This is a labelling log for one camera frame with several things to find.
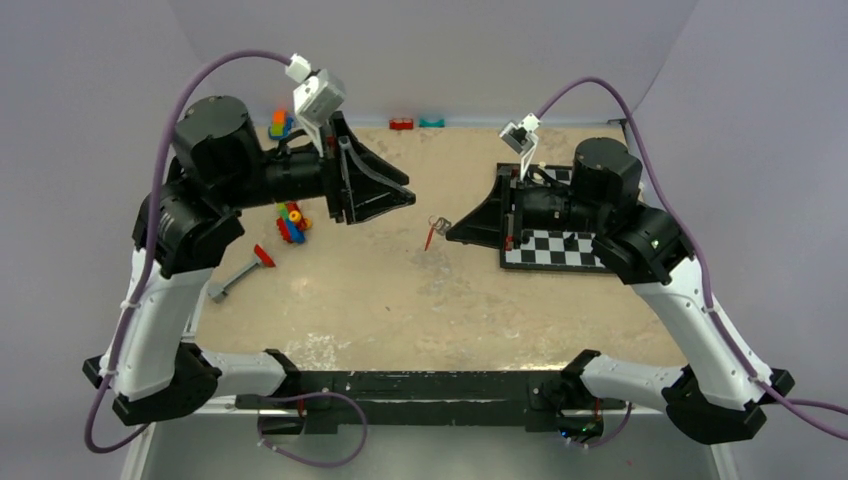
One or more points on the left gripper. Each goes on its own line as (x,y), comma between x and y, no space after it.
(361,198)

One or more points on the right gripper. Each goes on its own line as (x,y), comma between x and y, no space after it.
(493,223)

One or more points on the red grey toy hammer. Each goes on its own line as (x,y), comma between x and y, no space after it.
(260,259)

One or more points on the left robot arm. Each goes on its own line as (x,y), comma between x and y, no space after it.
(182,232)

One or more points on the blue orange toy car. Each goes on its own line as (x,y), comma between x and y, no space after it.
(282,123)

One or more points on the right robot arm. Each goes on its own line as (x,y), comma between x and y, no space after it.
(718,395)

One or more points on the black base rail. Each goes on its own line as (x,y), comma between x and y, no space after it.
(323,401)

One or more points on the red lego brick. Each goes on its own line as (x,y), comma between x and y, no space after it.
(401,123)

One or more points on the colourful toy block vehicle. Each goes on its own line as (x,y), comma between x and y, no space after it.
(292,224)

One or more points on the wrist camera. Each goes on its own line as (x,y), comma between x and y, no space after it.
(522,138)
(319,94)

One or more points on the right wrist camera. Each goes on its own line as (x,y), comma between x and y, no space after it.
(522,138)

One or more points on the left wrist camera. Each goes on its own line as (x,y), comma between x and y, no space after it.
(319,94)

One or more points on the silver key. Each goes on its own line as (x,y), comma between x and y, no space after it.
(441,226)

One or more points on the red key tag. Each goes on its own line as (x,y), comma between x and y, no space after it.
(429,239)

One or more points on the teal lego brick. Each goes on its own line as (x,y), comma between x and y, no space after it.
(426,122)

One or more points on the chessboard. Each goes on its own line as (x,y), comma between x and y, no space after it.
(544,250)

